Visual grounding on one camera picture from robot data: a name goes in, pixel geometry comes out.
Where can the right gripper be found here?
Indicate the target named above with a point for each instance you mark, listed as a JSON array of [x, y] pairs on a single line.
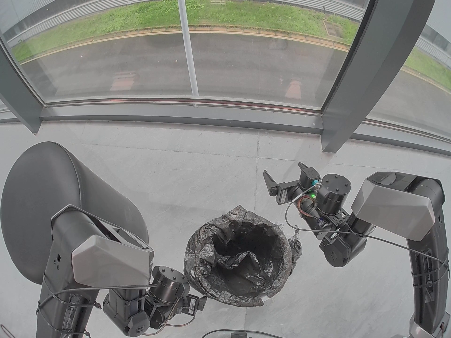
[[284, 194]]

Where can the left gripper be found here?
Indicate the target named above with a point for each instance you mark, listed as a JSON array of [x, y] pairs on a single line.
[[197, 303]]

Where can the black plastic bag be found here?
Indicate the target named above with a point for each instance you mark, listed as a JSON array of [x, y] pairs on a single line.
[[246, 276]]

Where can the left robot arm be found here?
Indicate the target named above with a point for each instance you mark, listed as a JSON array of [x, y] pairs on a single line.
[[105, 255]]

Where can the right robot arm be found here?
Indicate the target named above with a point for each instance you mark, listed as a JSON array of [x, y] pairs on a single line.
[[387, 206]]

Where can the window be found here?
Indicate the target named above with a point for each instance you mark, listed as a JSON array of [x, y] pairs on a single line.
[[352, 100]]

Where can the dark grey round chair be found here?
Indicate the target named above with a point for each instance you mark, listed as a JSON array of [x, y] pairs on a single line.
[[42, 195]]

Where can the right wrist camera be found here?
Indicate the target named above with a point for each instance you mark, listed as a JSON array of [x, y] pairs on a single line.
[[310, 176]]

